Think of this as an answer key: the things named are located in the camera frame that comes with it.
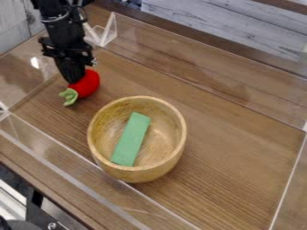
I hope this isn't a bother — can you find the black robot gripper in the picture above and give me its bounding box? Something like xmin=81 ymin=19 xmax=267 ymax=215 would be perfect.
xmin=30 ymin=0 xmax=95 ymax=84

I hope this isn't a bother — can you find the red plush strawberry toy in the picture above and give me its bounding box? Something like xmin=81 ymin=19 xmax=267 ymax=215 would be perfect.
xmin=58 ymin=69 xmax=100 ymax=106

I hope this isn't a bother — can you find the green rectangular block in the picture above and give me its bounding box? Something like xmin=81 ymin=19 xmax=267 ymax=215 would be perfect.
xmin=111 ymin=112 xmax=151 ymax=167

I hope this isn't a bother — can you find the round wooden bowl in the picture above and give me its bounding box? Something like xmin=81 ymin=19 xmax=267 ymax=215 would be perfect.
xmin=87 ymin=96 xmax=187 ymax=183

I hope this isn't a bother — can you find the black table clamp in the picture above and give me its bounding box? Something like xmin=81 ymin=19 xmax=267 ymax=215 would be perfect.
xmin=25 ymin=190 xmax=84 ymax=230

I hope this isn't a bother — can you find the clear acrylic corner bracket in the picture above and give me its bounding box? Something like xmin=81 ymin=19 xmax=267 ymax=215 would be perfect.
xmin=83 ymin=13 xmax=117 ymax=48

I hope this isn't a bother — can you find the clear acrylic tray wall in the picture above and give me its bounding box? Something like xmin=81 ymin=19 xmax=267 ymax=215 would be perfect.
xmin=0 ymin=13 xmax=307 ymax=230

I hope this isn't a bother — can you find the black cable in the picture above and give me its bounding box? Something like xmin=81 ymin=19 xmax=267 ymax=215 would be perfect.
xmin=0 ymin=215 xmax=13 ymax=230

